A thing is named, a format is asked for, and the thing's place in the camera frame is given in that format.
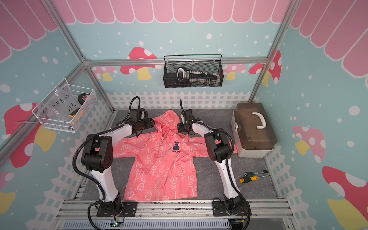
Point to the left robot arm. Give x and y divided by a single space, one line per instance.
94 158

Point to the black tape roll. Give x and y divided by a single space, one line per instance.
82 98

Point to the green circuit board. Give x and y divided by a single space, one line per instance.
116 224

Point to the socket wrench set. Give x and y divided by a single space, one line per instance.
197 77

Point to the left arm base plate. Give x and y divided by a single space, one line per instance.
126 209

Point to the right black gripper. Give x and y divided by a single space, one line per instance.
179 128

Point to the white wire basket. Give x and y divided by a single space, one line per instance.
78 120

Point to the brown lidded toolbox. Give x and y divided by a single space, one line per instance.
252 130

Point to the pink patterned kids jacket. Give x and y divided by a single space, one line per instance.
163 168

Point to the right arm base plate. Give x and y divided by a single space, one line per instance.
219 210

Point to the black wire mesh basket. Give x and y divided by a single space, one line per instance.
210 63

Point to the clear plastic labelled bag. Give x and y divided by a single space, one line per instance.
59 104

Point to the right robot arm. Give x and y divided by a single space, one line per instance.
220 147

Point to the yellow black screwdriver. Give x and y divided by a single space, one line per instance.
247 179

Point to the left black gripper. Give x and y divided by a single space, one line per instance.
150 123

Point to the yellow tool in basket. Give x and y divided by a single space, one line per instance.
74 113

